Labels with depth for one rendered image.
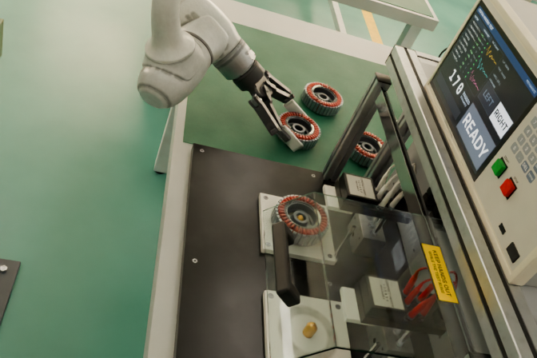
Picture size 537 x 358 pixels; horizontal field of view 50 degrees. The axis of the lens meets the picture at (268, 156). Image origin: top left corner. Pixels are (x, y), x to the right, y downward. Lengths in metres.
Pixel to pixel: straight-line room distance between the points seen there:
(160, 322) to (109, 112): 1.64
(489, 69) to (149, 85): 0.63
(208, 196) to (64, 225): 0.97
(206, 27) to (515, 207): 0.76
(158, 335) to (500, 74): 0.66
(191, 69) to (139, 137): 1.26
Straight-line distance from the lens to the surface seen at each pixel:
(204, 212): 1.14
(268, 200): 1.19
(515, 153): 0.84
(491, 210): 0.85
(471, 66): 0.99
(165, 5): 1.15
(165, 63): 1.18
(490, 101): 0.91
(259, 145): 1.37
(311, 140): 1.40
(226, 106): 1.45
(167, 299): 1.02
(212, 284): 1.04
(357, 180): 1.12
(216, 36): 1.29
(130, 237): 2.07
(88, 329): 1.85
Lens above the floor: 1.58
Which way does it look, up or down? 38 degrees down
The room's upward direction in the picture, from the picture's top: 24 degrees clockwise
